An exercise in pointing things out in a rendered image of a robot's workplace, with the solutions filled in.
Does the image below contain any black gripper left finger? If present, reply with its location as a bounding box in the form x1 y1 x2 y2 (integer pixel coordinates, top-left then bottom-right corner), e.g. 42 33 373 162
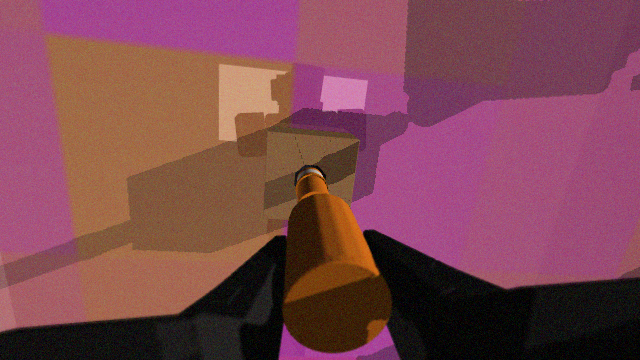
0 235 287 360

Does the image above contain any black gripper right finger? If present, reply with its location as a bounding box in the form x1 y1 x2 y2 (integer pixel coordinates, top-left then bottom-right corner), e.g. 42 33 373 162
363 229 640 360

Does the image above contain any brown rectangular block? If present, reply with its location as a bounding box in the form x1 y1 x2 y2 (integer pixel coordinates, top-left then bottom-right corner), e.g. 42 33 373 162
263 126 360 220

